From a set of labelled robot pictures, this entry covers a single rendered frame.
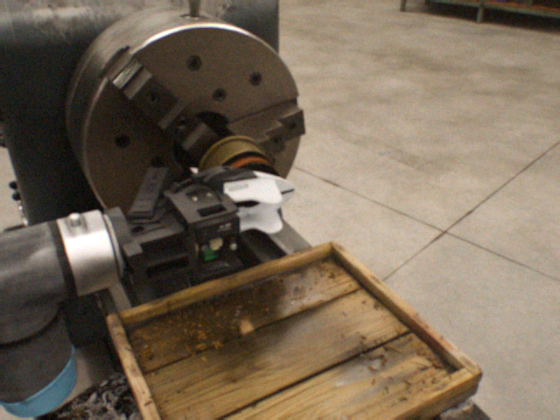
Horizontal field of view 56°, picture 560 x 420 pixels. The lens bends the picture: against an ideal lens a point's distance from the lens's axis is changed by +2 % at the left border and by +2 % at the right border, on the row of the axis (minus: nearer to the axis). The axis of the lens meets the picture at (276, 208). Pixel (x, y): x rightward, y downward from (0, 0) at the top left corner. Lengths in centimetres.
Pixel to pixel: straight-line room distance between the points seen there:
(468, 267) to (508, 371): 56
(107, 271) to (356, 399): 31
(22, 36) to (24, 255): 37
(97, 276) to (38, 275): 5
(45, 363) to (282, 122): 41
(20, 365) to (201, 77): 39
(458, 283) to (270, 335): 165
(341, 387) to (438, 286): 162
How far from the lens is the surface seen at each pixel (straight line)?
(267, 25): 90
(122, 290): 83
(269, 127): 69
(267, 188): 57
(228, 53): 70
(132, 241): 51
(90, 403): 107
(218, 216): 50
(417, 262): 234
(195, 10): 71
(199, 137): 62
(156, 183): 59
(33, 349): 55
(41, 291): 51
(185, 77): 68
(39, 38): 80
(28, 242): 51
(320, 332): 70
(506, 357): 203
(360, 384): 65
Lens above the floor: 138
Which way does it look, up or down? 32 degrees down
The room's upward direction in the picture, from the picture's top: straight up
